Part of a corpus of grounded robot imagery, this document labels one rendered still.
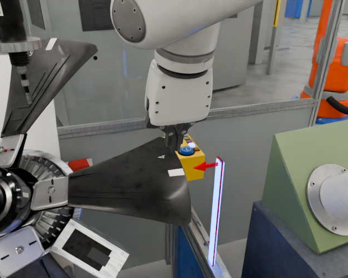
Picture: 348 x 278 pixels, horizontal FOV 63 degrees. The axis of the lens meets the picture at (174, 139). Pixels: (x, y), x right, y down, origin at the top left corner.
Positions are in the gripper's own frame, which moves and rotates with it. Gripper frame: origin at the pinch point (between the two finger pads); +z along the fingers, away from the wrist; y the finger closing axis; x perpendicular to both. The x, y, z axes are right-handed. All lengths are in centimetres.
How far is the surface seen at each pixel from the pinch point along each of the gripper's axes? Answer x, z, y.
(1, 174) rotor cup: -0.9, 2.9, 29.0
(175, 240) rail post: -14, 73, -11
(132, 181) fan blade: 0.8, 9.3, 7.8
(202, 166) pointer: -0.9, 10.7, -7.7
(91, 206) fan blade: 4.6, 8.9, 16.0
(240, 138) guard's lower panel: -57, 66, -61
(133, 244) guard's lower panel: -40, 122, 1
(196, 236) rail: -0.8, 44.5, -11.5
